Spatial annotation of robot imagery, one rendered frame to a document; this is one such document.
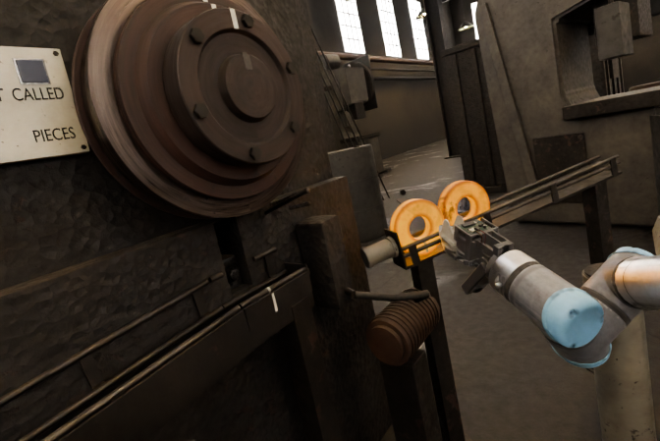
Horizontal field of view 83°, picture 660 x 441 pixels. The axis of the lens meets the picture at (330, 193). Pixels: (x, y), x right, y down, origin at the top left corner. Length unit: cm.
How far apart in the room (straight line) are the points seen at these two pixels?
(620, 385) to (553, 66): 231
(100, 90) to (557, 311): 78
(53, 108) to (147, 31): 21
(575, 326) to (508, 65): 274
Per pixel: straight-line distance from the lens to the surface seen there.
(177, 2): 79
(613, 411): 136
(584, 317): 73
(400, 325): 99
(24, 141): 78
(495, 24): 337
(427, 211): 107
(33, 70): 80
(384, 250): 102
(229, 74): 69
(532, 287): 74
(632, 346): 125
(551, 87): 318
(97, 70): 69
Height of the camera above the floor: 99
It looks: 8 degrees down
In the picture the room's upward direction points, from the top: 12 degrees counter-clockwise
